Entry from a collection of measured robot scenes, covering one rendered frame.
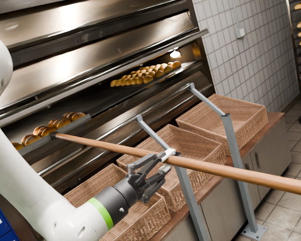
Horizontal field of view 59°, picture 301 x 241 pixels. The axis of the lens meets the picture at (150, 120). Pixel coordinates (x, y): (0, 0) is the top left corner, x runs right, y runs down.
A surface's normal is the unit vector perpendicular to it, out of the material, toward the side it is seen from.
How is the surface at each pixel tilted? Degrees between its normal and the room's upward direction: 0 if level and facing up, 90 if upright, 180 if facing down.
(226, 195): 90
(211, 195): 90
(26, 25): 70
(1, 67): 110
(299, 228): 0
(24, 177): 94
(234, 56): 90
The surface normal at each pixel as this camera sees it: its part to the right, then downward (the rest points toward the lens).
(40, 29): 0.49, -0.26
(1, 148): 0.93, -0.11
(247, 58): 0.64, 0.04
